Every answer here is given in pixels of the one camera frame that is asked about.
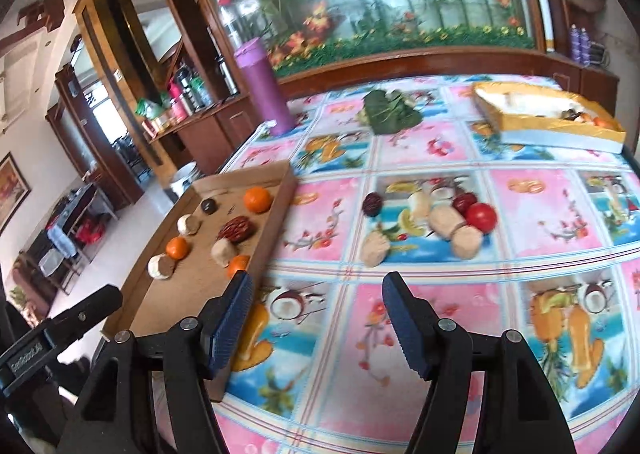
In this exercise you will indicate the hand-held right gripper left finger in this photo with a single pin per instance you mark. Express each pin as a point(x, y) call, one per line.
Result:
point(232, 319)

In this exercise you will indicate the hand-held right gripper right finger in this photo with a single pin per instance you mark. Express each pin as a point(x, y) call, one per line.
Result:
point(405, 324)

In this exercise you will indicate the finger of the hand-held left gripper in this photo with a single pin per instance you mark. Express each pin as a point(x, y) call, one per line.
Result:
point(82, 311)

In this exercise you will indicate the cardboard tray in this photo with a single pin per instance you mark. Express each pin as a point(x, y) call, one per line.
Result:
point(200, 284)

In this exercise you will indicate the tan round cake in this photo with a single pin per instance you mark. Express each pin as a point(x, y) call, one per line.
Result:
point(375, 248)
point(189, 224)
point(222, 251)
point(445, 221)
point(161, 266)
point(467, 241)

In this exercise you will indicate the large wrinkled red date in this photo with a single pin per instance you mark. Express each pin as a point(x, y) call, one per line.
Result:
point(235, 228)

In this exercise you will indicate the dark brown date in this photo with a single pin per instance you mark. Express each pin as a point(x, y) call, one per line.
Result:
point(372, 204)
point(209, 205)

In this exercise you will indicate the red tomato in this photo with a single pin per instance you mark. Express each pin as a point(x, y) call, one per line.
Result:
point(481, 217)

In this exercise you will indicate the framed picture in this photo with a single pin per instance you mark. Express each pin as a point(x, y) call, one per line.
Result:
point(10, 189)

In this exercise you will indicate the white bowl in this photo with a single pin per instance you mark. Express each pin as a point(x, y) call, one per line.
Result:
point(182, 179)

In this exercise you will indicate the green packet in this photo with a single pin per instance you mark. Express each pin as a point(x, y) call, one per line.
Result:
point(147, 109)

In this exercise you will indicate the green leaf vegetable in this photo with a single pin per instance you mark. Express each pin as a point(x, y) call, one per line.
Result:
point(390, 112)

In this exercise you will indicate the pink bottle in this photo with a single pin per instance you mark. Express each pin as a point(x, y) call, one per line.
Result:
point(176, 102)

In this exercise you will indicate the purple bottle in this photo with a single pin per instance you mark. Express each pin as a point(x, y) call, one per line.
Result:
point(265, 84)

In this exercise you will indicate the yellow shallow box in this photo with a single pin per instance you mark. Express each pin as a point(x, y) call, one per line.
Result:
point(550, 127)

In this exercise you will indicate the wooden partition cabinet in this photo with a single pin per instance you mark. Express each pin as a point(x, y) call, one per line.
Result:
point(350, 67)

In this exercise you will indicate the dark fruit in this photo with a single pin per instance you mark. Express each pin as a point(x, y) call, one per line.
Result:
point(570, 113)

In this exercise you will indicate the tall wooden glass cabinet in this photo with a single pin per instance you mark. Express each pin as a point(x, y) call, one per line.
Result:
point(100, 44)

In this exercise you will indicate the woven basket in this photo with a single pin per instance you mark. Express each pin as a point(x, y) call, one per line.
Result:
point(586, 3)

